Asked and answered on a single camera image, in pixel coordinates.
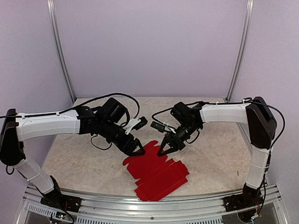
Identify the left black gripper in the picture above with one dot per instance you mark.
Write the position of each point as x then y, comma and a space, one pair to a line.
126, 148

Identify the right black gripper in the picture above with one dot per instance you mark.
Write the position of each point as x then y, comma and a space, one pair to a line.
179, 143

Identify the red paper box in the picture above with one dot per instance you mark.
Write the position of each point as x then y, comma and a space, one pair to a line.
156, 177

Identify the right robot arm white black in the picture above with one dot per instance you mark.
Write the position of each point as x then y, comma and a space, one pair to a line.
252, 114

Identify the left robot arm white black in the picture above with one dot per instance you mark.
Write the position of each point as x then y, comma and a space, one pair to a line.
21, 127

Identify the small green circuit board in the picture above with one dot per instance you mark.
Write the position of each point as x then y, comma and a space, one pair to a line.
61, 215

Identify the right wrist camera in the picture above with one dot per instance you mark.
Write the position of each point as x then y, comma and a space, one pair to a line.
162, 127

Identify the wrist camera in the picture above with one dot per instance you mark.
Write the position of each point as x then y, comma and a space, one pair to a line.
162, 127
135, 124

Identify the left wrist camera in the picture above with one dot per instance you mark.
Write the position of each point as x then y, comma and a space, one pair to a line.
135, 124

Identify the front aluminium rail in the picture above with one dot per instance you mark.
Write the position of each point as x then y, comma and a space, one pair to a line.
111, 209

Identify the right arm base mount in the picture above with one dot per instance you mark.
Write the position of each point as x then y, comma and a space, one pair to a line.
238, 202

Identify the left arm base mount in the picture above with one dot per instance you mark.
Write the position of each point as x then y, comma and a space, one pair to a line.
63, 202

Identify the right aluminium frame post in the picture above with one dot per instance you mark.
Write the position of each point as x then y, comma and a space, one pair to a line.
241, 50

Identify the aluminium frame post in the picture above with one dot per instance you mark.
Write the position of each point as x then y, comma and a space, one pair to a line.
59, 49
241, 50

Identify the left aluminium frame post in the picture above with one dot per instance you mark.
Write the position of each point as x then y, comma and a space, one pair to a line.
59, 49

